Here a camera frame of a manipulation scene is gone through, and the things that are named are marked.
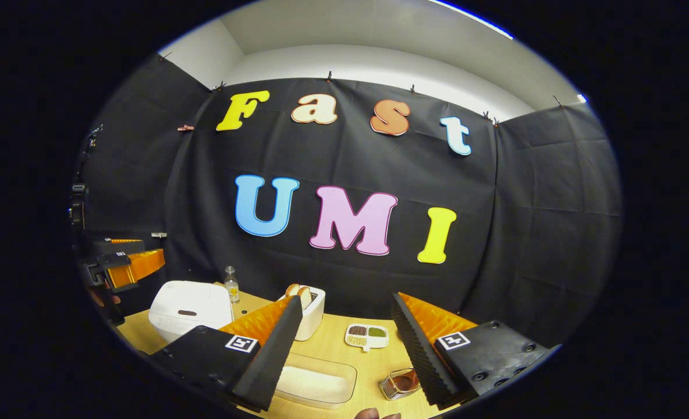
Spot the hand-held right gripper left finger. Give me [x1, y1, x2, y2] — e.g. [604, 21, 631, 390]
[150, 296, 303, 413]

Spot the white divided bean dish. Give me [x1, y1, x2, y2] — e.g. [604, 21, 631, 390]
[344, 324, 389, 353]

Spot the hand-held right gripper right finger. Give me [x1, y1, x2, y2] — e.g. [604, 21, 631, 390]
[391, 292, 555, 410]

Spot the long ceiling light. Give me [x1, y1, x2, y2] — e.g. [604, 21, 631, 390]
[429, 0, 514, 40]

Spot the clear glass chopstick holder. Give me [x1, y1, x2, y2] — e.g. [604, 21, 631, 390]
[378, 368, 422, 401]

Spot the clear plastic container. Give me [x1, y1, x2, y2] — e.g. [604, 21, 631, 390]
[274, 352, 358, 409]

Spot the small glass bottle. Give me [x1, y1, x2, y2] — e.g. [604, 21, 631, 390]
[223, 266, 240, 304]

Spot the white rice cooker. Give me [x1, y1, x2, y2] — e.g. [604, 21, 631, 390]
[148, 280, 235, 344]

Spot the white rice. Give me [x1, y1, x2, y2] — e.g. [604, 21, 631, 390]
[276, 365, 351, 403]

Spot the black backdrop cloth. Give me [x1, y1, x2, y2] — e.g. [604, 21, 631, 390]
[77, 54, 623, 350]

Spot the white toaster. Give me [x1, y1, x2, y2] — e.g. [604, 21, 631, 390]
[294, 286, 326, 342]

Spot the brown wooden spoon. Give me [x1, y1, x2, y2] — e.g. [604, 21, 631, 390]
[390, 372, 421, 395]

